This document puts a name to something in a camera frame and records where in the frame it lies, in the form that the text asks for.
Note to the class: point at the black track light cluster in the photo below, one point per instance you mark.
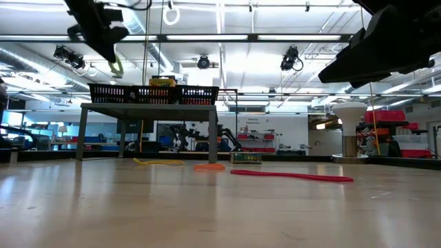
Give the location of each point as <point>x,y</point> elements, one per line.
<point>74,62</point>

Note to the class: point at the grey perforated metal shelf riser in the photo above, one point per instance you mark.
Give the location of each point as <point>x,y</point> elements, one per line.
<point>148,112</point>

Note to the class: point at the yellow green Crayola crayon box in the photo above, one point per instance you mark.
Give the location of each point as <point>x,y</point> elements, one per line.
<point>246,157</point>
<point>162,82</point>

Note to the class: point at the red rubber band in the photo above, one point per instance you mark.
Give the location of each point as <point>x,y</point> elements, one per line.
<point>293,175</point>

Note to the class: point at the red storage bin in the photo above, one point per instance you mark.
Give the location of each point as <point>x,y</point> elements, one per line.
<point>384,116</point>

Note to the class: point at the orange rubber band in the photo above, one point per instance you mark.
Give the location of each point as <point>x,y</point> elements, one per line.
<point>209,167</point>

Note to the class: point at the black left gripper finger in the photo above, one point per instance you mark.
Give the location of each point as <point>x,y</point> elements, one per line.
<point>107,50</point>

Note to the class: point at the white storage container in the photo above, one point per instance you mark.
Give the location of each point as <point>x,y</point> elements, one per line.
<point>410,142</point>

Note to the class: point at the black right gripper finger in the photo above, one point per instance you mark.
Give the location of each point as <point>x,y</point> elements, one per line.
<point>365,83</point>
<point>379,58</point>

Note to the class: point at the black background robot arm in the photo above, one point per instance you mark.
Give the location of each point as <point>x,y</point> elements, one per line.
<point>231,136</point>

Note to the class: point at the black slotted plastic bin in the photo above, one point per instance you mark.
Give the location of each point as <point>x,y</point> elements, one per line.
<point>198,95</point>
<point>155,95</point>
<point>108,93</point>

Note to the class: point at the black ceiling spotlight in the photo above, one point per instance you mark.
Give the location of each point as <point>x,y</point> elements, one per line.
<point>204,63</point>
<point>289,60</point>

